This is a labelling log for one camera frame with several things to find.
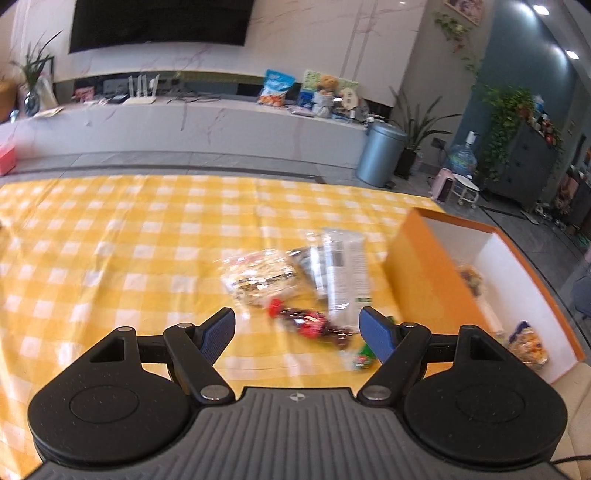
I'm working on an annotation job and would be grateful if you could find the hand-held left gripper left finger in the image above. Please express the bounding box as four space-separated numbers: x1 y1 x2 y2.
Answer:
85 306 235 403

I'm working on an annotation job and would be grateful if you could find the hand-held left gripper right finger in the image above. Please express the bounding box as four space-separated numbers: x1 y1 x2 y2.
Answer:
356 305 506 403

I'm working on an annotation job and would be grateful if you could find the long white snack packet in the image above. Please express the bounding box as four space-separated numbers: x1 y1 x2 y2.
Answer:
321 227 372 324

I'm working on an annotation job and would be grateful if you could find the red and dark candy packet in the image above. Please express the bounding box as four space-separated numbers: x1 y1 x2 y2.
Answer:
269 298 355 349

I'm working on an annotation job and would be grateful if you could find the clear packet of white snacks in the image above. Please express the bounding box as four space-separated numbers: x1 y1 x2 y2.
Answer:
221 249 298 306

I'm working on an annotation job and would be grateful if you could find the orange cardboard box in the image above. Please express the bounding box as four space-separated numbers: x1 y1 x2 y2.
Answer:
385 208 591 384

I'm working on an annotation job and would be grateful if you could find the grey foil snack packet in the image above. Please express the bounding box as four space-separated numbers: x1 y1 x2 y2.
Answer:
288 231 331 301

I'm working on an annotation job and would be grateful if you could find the blue and orange snack packet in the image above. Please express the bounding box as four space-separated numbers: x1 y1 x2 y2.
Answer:
508 320 550 369

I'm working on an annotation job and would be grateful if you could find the yellow checked tablecloth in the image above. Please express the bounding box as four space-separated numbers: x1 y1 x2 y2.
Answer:
0 174 446 464

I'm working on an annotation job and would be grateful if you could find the pink and white heater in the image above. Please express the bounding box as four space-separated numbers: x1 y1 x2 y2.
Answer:
436 168 458 204

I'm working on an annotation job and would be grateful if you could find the grey blue trash can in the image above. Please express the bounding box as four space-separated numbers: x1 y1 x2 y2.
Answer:
355 121 409 188

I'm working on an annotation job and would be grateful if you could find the blue water jug with pump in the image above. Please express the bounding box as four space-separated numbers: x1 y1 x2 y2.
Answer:
445 131 478 178

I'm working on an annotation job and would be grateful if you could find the tall potted plant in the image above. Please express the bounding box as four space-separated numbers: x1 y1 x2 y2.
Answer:
390 88 462 178

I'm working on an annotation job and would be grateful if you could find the white marble television console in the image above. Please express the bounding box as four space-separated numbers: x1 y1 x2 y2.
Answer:
0 90 370 171

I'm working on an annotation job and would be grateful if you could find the dark grey cabinet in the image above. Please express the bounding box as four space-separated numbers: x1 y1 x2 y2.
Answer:
487 122 561 208

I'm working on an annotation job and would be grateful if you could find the white router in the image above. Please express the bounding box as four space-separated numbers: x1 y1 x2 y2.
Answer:
122 74 160 106

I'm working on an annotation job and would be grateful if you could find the trailing green pothos plant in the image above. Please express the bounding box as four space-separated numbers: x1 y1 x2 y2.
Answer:
478 85 536 185

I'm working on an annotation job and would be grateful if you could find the large blue snack bag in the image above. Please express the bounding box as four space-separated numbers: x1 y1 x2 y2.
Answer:
257 69 296 108

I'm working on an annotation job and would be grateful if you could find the green printed card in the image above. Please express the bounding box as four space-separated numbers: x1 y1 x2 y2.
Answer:
302 70 360 104

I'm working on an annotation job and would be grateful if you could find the group of small bottles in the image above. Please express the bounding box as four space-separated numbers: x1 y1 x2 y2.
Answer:
531 95 566 144

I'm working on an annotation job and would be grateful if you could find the pink box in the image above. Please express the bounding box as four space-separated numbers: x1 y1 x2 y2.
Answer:
0 143 18 176

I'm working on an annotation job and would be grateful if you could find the green plant in glass vase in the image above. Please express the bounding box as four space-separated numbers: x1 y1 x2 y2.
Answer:
11 30 63 116

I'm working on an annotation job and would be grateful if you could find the hanging vine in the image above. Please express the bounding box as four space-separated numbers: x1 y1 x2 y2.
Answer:
434 11 483 75

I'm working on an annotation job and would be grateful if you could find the golden vase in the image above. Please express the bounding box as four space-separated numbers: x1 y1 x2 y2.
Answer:
0 80 17 121

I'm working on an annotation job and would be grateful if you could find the black television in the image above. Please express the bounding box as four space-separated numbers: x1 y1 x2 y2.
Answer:
69 0 257 54

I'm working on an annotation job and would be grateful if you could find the framed wall picture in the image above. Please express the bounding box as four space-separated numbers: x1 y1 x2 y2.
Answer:
443 0 485 14

